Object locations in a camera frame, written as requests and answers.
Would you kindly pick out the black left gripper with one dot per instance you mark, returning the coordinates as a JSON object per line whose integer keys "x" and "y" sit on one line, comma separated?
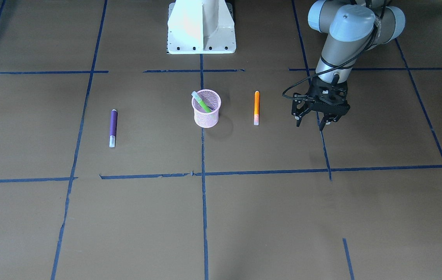
{"x": 297, "y": 110}

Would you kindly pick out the orange marker pen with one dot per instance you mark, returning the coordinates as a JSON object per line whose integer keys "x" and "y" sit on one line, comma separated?
{"x": 256, "y": 108}

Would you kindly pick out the green highlighter pen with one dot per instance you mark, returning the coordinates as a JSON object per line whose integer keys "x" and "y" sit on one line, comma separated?
{"x": 200, "y": 102}

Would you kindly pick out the purple marker pen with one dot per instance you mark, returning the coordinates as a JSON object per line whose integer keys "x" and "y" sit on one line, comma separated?
{"x": 113, "y": 128}

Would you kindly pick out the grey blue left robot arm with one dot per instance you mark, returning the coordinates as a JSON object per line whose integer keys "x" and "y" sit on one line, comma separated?
{"x": 352, "y": 28}

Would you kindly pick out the pink mesh pen holder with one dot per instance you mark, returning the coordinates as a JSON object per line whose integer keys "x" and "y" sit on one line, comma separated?
{"x": 212, "y": 99}

